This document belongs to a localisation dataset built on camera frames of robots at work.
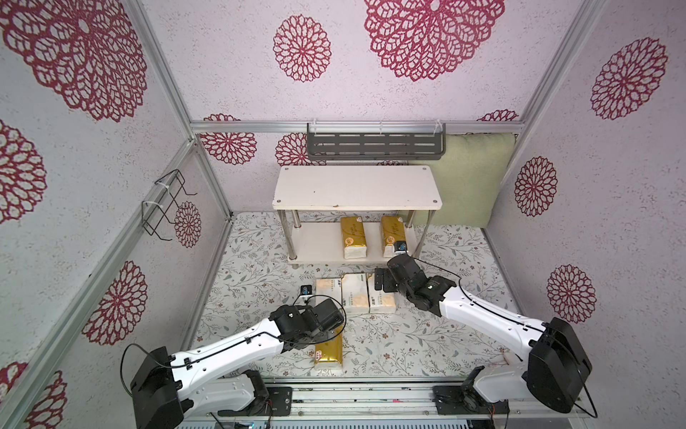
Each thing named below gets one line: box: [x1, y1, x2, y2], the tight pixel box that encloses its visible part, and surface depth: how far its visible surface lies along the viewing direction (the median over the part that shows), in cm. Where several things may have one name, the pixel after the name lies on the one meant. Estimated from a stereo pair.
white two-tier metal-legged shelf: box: [373, 165, 443, 264], surface depth 84 cm
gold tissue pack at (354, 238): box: [341, 216, 368, 260], surface depth 97 cm
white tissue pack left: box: [315, 277, 343, 309], surface depth 93 cm
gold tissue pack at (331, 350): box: [314, 327, 343, 365], surface depth 78 cm
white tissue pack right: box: [367, 273, 397, 314], surface depth 89 cm
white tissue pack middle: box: [342, 272, 370, 314], surface depth 91 cm
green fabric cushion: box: [407, 132, 516, 228], surface depth 98 cm
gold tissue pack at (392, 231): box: [381, 215, 406, 258], surface depth 101 cm
